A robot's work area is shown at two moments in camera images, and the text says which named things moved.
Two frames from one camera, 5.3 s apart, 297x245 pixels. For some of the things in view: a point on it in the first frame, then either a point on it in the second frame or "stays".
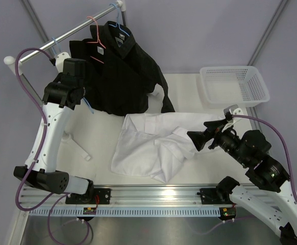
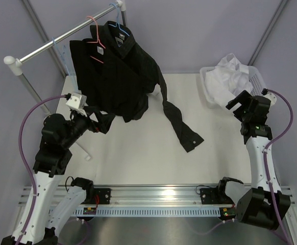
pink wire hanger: (97, 41) stays
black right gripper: (199, 138) -> (244, 98)
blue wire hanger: (118, 22) stays
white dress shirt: (156, 144) -> (228, 78)
